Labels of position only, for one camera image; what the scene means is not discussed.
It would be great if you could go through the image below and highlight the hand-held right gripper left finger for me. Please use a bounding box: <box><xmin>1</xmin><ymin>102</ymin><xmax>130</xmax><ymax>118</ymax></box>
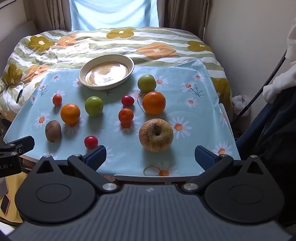
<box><xmin>28</xmin><ymin>145</ymin><xmax>117</xmax><ymax>195</ymax></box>

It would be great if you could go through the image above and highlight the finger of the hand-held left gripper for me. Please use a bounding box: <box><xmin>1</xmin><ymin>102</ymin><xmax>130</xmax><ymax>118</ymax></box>
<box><xmin>3</xmin><ymin>136</ymin><xmax>36</xmax><ymax>154</ymax></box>

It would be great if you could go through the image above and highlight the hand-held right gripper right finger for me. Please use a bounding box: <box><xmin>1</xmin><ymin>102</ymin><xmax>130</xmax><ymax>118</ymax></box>
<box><xmin>181</xmin><ymin>146</ymin><xmax>269</xmax><ymax>194</ymax></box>

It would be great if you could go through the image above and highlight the brown kiwi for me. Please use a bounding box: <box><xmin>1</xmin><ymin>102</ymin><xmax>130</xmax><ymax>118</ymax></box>
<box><xmin>45</xmin><ymin>120</ymin><xmax>62</xmax><ymax>142</ymax></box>

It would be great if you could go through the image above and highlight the green apple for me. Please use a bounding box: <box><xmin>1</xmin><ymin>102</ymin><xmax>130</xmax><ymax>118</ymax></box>
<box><xmin>84</xmin><ymin>96</ymin><xmax>104</xmax><ymax>116</ymax></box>

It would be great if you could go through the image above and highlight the medium orange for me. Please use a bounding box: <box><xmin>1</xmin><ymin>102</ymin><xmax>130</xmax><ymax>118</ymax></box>
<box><xmin>60</xmin><ymin>103</ymin><xmax>81</xmax><ymax>125</ymax></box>

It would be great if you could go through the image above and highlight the wrinkled yellow apple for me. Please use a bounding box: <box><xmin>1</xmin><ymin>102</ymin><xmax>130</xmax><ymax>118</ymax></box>
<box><xmin>139</xmin><ymin>118</ymin><xmax>174</xmax><ymax>152</ymax></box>

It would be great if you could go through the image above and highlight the large orange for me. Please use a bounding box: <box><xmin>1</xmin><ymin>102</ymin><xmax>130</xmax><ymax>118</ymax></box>
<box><xmin>142</xmin><ymin>91</ymin><xmax>166</xmax><ymax>115</ymax></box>

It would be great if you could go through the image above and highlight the cream ceramic bowl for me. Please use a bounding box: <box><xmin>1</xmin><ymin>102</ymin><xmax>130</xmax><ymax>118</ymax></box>
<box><xmin>78</xmin><ymin>54</ymin><xmax>135</xmax><ymax>90</ymax></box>

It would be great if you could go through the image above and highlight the blue daisy tablecloth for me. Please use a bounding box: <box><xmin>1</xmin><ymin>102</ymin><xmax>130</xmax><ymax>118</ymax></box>
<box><xmin>3</xmin><ymin>59</ymin><xmax>241</xmax><ymax>176</ymax></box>

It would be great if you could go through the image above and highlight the small tangerine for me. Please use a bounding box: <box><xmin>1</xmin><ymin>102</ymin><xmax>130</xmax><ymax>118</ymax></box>
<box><xmin>118</xmin><ymin>108</ymin><xmax>134</xmax><ymax>123</ymax></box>

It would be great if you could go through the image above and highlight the rubber band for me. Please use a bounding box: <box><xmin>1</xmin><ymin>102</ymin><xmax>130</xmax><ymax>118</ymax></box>
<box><xmin>143</xmin><ymin>165</ymin><xmax>160</xmax><ymax>177</ymax></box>

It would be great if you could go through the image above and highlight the white plastic bag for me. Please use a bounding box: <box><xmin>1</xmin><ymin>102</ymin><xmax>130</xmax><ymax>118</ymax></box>
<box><xmin>232</xmin><ymin>95</ymin><xmax>250</xmax><ymax>116</ymax></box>

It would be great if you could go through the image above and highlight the dark cloth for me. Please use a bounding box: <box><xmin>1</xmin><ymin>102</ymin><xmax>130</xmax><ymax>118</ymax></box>
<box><xmin>235</xmin><ymin>86</ymin><xmax>296</xmax><ymax>227</ymax></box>

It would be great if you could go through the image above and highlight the small green lime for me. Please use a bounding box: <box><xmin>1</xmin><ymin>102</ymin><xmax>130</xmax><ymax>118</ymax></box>
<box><xmin>137</xmin><ymin>74</ymin><xmax>157</xmax><ymax>92</ymax></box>

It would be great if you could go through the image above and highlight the grey upholstered headboard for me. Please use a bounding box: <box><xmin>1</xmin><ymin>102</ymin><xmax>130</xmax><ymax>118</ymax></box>
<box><xmin>0</xmin><ymin>20</ymin><xmax>38</xmax><ymax>77</ymax></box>

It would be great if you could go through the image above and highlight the striped floral blanket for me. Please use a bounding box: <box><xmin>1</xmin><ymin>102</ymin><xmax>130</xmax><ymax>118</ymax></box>
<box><xmin>0</xmin><ymin>27</ymin><xmax>233</xmax><ymax>122</ymax></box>

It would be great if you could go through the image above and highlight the white cloth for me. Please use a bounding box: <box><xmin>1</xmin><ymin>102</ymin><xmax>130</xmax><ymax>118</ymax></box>
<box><xmin>262</xmin><ymin>22</ymin><xmax>296</xmax><ymax>104</ymax></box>

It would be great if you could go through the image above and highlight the brown curtain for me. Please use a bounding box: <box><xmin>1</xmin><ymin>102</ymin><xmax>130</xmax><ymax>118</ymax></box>
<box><xmin>32</xmin><ymin>0</ymin><xmax>72</xmax><ymax>33</ymax></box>
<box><xmin>157</xmin><ymin>0</ymin><xmax>210</xmax><ymax>36</ymax></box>

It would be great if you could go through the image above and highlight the light blue window cloth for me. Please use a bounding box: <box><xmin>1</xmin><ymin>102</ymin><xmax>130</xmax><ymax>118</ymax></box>
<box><xmin>69</xmin><ymin>0</ymin><xmax>160</xmax><ymax>31</ymax></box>

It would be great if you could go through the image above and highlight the black cable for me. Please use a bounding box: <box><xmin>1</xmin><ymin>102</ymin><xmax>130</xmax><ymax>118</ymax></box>
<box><xmin>239</xmin><ymin>50</ymin><xmax>288</xmax><ymax>116</ymax></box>

